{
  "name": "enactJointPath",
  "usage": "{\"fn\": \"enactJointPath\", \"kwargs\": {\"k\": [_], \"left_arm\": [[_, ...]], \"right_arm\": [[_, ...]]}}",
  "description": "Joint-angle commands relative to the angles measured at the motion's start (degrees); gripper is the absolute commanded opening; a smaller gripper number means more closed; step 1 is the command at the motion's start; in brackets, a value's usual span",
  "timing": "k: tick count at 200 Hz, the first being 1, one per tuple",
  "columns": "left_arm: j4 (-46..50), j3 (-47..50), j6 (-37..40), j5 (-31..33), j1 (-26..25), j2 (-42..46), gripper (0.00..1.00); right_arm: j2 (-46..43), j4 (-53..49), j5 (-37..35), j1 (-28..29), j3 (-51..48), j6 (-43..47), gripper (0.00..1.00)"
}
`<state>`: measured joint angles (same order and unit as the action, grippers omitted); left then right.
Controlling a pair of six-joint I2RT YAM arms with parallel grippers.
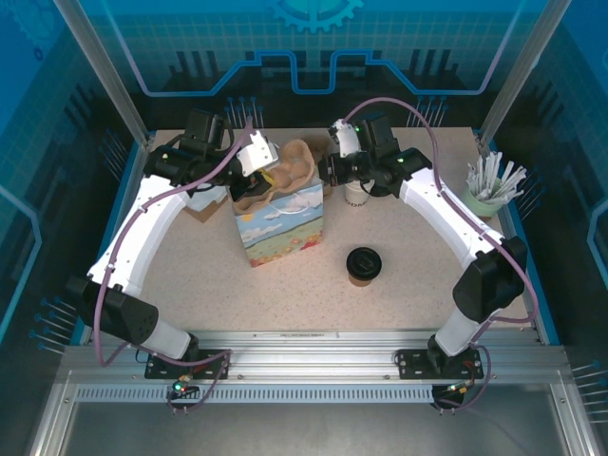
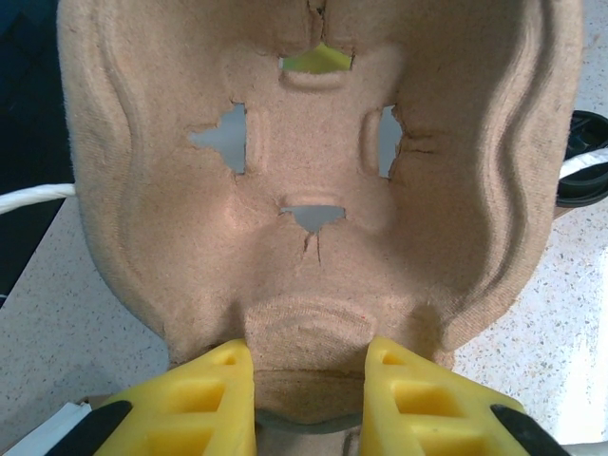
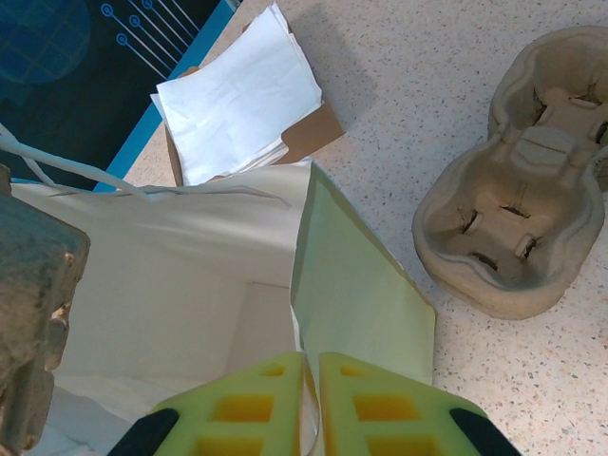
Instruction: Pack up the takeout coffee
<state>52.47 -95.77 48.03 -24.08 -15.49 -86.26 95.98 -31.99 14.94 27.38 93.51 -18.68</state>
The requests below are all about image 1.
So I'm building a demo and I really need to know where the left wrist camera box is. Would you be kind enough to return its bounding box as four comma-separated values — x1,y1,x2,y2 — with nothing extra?
236,128,282,178

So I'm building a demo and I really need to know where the coffee cup with brown sleeve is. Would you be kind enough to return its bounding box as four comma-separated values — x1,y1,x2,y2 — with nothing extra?
348,270,379,289

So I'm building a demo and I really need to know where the paper gift bag with landscape print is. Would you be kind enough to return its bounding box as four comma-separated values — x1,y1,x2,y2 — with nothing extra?
231,159,328,271

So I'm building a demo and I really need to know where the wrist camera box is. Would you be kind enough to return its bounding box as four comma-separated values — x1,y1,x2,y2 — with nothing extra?
330,118,363,161
236,128,282,178

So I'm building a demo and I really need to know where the aluminium frame post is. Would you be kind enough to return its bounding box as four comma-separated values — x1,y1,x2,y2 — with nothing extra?
477,0,569,151
51,0,156,148

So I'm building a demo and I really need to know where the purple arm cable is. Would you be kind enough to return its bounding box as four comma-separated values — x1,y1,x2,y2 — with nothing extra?
341,97,541,417
94,116,234,415

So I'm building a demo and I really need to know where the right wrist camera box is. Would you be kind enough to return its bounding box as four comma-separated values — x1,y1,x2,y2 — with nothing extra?
330,118,363,161

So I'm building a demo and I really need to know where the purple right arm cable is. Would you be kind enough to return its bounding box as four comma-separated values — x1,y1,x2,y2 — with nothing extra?
341,97,541,417

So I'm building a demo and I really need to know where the small connector board with LEDs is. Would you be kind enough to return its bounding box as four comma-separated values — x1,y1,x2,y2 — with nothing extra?
444,379,477,399
166,377,200,401

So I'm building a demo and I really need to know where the stack of white paper cups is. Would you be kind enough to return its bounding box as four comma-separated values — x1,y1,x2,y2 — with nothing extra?
342,182,371,210

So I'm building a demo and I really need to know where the green mug with brown heart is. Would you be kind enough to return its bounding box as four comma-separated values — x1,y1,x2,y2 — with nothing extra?
463,178,508,222

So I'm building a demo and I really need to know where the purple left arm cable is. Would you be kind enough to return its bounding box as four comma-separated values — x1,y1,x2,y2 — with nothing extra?
94,116,234,415

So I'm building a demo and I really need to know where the black coffee cup lid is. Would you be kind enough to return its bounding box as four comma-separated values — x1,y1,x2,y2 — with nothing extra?
345,245,384,280

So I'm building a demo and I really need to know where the single pulp cup carrier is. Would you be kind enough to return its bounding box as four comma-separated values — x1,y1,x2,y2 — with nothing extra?
232,137,318,216

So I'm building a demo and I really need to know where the blue table edge frame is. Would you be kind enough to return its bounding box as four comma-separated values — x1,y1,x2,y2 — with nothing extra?
69,125,564,347

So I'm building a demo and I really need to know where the slotted grey cable duct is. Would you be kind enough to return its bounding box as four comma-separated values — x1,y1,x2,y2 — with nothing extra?
75,383,436,406

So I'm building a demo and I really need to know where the aluminium mounting rail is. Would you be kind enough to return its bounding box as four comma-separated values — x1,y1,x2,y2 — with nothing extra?
61,329,571,381

